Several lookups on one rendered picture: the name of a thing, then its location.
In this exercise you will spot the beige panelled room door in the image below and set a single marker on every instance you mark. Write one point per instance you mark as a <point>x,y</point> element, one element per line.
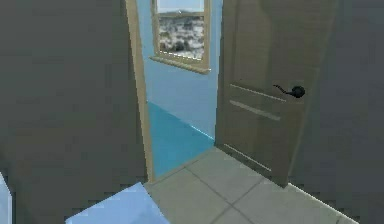
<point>260,126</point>

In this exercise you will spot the beige framed window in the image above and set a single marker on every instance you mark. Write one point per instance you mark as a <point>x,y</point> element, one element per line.
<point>181,33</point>

